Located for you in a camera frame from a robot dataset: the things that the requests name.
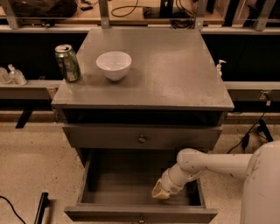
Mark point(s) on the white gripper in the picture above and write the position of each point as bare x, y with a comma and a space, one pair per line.
169, 184

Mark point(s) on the grey drawer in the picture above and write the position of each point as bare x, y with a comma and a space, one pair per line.
151, 137
117, 186

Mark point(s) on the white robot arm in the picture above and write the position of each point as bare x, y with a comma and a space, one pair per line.
260, 172

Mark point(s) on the grey top drawer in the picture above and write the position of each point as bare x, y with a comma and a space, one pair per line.
151, 137

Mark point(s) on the grey wooden drawer cabinet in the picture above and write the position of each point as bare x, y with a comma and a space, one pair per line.
172, 80

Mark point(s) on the black stand foot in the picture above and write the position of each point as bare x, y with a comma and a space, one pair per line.
44, 202

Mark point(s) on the black table leg right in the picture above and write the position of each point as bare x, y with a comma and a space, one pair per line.
264, 129

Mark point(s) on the white ceramic bowl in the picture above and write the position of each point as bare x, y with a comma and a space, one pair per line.
114, 65

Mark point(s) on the white pump bottle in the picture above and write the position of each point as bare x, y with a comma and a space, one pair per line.
219, 66

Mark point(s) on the green soda can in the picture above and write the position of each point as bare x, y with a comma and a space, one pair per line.
68, 63

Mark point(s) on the clear bottle on shelf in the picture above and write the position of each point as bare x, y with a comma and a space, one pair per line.
16, 76

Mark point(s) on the clear container on shelf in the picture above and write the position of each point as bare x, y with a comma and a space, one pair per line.
4, 76

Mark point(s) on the black bag on bench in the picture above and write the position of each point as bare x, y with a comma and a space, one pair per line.
44, 8

